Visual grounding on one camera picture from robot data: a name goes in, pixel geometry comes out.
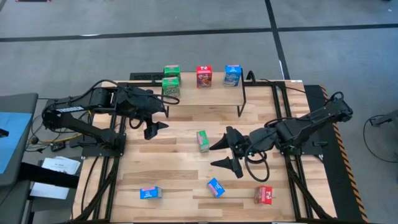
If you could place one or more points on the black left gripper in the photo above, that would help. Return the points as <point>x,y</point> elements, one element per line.
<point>133,102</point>

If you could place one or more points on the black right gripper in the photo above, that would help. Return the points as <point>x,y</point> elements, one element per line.
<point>253,143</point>

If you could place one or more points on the green Apple Jacks cereal box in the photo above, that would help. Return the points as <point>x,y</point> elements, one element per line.
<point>171,88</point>
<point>203,141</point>
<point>172,71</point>

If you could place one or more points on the blue Rice Krispies cereal box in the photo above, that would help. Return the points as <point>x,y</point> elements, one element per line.
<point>232,76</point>
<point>150,193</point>
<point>216,188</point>

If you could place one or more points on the red Froot Loops cereal box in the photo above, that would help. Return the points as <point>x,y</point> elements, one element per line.
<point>204,76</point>
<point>263,195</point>

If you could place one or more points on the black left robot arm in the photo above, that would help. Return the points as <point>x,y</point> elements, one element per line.
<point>77,124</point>

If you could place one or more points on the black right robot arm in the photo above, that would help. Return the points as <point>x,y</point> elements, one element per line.
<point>298,130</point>

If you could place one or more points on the black power strip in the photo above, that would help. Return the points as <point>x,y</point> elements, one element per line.
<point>143,76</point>

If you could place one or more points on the black power adapter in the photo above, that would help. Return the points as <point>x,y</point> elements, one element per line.
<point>58,147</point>

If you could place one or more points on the white paper sheet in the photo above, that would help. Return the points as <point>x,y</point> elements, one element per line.
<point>60,165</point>
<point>49,191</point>

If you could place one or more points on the black mat hazard striped edge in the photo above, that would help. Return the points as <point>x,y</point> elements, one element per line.
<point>345,193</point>

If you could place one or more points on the black flat bar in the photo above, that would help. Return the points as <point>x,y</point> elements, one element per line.
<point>46,175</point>

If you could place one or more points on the gray desk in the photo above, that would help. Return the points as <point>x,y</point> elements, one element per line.
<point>18,102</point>

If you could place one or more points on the blue desk mat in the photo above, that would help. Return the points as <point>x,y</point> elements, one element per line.
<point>15,146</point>

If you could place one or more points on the gray floor stand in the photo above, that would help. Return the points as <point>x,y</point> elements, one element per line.
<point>385,117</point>

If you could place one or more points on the wooden shelf black metal frame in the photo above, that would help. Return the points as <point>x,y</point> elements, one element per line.
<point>205,96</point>

